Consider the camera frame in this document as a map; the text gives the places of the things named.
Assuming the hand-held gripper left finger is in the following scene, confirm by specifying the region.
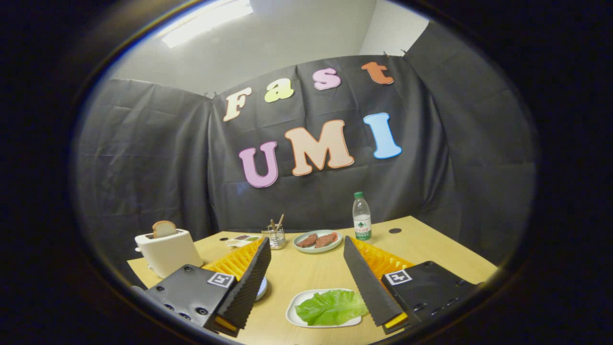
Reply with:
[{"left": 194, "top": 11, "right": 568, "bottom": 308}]
[{"left": 132, "top": 237, "right": 272, "bottom": 338}]

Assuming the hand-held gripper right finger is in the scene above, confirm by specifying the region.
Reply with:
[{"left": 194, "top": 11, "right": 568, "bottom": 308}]
[{"left": 343, "top": 236, "right": 481, "bottom": 335}]

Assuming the green lettuce leaf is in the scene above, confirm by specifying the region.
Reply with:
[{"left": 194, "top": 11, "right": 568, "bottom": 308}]
[{"left": 295, "top": 289, "right": 369, "bottom": 326}]

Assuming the brown bread slice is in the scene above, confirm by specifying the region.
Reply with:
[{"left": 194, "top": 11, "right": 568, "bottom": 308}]
[{"left": 152, "top": 220, "right": 178, "bottom": 239}]

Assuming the white condiment tray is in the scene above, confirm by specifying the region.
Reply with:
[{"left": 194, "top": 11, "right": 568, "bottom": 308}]
[{"left": 225, "top": 234, "right": 261, "bottom": 248}]

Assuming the white rounded plate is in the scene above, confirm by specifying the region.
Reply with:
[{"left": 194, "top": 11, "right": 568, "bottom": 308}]
[{"left": 286, "top": 288, "right": 363, "bottom": 329}]

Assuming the metal mesh holder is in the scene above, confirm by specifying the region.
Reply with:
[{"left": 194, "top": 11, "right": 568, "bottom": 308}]
[{"left": 261, "top": 226, "right": 286, "bottom": 250}]

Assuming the pale green plate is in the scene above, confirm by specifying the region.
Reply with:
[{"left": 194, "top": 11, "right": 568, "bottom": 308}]
[{"left": 293, "top": 230, "right": 343, "bottom": 253}]

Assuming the clear plastic water bottle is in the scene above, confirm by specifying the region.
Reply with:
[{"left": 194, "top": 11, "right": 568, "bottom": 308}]
[{"left": 352, "top": 192, "right": 372, "bottom": 241}]

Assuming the white toaster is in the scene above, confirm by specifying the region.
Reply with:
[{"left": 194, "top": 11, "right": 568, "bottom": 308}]
[{"left": 135, "top": 229, "right": 204, "bottom": 278}]

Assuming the black backdrop cloth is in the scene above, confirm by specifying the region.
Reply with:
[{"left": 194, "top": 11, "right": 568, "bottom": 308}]
[{"left": 72, "top": 22, "right": 537, "bottom": 269}]

